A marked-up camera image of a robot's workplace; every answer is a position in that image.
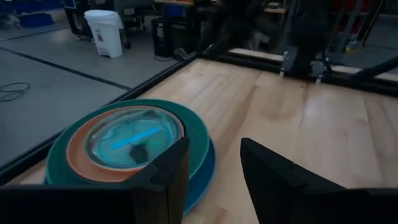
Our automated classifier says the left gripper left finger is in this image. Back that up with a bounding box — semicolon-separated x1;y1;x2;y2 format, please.
123;136;191;224

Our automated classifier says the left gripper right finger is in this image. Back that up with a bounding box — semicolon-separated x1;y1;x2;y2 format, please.
239;137;348;224

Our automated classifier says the medium dark teal plate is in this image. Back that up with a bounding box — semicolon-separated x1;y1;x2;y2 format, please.
45;98;211;187

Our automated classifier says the small blue transparent plate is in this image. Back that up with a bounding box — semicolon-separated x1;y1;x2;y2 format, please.
84;107;183;170

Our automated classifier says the brown plastic plate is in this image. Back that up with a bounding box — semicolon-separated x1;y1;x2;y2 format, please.
65;105;187;183

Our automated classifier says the large teal plastic plate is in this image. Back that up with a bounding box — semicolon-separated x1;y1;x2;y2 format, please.
43;98;217;216

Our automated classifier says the black computer tower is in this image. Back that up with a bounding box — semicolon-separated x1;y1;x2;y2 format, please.
151;17;200;58

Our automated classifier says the white trash bin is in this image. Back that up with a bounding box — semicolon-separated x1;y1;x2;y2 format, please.
83;9;124;59

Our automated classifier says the blue storage bin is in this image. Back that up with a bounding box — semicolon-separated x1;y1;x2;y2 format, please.
17;12;55;29

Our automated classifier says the black aluminium table frame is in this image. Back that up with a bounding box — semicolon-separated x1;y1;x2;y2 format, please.
0;46;398;186

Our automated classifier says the thin black floor cable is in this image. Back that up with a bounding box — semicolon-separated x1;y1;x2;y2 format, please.
0;82;32;103

